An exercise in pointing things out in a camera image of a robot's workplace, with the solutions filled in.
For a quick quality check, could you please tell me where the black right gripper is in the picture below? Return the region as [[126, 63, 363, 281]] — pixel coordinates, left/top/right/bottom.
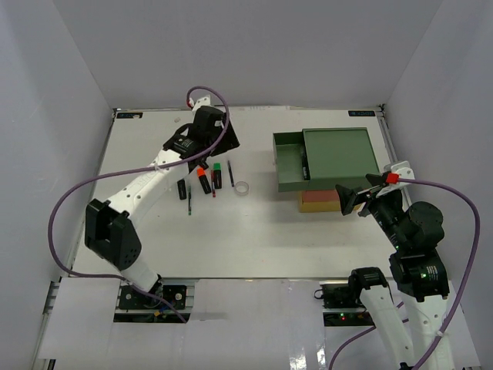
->
[[335, 173, 409, 251]]

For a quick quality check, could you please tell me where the purple tip pen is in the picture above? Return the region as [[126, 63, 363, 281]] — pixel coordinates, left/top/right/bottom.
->
[[226, 160, 235, 188]]

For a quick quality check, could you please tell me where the green drawer tray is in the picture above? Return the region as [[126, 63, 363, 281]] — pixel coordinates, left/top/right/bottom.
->
[[273, 129, 369, 192]]

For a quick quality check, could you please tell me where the black ballpoint pen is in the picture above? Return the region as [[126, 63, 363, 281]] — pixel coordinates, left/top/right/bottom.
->
[[300, 146, 310, 180]]

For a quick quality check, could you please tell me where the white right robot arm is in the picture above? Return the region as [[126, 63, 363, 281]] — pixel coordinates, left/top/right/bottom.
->
[[336, 170, 455, 369]]

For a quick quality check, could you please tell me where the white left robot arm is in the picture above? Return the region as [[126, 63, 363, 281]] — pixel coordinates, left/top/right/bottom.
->
[[85, 106, 240, 308]]

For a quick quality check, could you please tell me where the green cap black marker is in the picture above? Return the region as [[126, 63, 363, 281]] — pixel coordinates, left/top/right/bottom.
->
[[213, 163, 223, 189]]

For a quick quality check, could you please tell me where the green drawer box shell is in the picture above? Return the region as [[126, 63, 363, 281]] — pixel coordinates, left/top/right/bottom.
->
[[303, 127, 379, 183]]

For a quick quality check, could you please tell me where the orange cap black marker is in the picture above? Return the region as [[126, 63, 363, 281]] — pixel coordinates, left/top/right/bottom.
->
[[196, 166, 212, 194]]

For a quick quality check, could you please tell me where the small clear tape roll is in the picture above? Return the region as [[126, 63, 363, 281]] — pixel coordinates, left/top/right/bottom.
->
[[234, 181, 250, 197]]

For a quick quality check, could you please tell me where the yellow drawer box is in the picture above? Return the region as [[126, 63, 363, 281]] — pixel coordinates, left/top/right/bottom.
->
[[298, 191, 340, 213]]

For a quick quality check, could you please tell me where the green tip pen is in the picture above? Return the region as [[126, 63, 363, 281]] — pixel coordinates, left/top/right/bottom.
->
[[187, 185, 193, 216]]

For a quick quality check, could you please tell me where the black label right corner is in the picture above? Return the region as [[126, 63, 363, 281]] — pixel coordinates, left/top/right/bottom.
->
[[348, 110, 376, 117]]

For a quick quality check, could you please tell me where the black label corner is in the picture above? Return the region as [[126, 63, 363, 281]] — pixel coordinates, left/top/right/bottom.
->
[[348, 110, 376, 117], [116, 112, 143, 119]]

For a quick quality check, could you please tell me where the black label left corner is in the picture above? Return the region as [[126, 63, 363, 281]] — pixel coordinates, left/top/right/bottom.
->
[[116, 112, 143, 119]]

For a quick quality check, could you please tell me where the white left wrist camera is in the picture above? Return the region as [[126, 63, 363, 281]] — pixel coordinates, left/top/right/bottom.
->
[[187, 94, 213, 112]]

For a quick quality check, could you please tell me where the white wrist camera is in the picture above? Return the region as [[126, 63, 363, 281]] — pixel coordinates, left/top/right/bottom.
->
[[187, 94, 213, 112], [377, 160, 415, 197]]

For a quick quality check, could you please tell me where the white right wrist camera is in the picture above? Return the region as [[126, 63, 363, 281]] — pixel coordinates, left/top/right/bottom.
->
[[377, 160, 415, 197]]

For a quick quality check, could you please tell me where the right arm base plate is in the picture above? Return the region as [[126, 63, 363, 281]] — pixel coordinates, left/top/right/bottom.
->
[[314, 284, 366, 311]]

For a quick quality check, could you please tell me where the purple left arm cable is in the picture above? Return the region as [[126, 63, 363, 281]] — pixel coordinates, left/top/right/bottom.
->
[[48, 86, 231, 323]]

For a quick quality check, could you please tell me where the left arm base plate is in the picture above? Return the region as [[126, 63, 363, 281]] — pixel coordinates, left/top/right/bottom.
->
[[116, 285, 187, 311]]

